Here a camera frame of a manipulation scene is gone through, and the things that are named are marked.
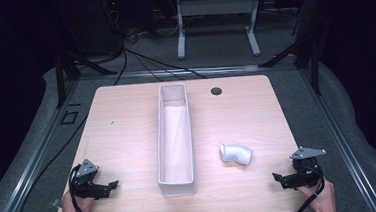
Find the hand-held gripper black cable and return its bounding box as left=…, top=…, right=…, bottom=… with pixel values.
left=67, top=163, right=93, bottom=212
left=281, top=163, right=328, bottom=212

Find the metal floor rail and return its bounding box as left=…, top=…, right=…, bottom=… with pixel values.
left=79, top=62, right=262, bottom=84
left=298, top=62, right=376, bottom=212
left=0, top=80, right=90, bottom=212

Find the person's right hand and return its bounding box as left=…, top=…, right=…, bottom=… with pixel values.
left=297, top=179, right=338, bottom=212

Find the black floor cables bundle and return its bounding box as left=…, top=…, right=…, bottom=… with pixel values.
left=108, top=21, right=208, bottom=87

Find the long white fabric box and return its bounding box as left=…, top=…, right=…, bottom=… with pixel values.
left=150, top=82, right=198, bottom=199

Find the right hand-held gripper black cable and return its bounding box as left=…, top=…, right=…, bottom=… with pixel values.
left=281, top=163, right=328, bottom=212

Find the person's left hand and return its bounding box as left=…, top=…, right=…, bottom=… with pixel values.
left=60, top=188, right=96, bottom=212

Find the grey metal stand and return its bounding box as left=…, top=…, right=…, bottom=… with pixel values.
left=173, top=0, right=267, bottom=62

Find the white sock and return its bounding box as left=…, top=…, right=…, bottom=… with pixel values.
left=219, top=142, right=254, bottom=168

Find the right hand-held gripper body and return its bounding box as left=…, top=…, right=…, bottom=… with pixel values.
left=288, top=144, right=330, bottom=189

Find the black metal stand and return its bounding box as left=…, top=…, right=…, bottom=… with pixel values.
left=52, top=45, right=121, bottom=109
left=256, top=33, right=324, bottom=101

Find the left hand-held gripper black cable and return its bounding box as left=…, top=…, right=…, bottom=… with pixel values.
left=67, top=163, right=93, bottom=212

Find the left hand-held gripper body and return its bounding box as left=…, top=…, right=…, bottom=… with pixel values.
left=66, top=157, right=114, bottom=202

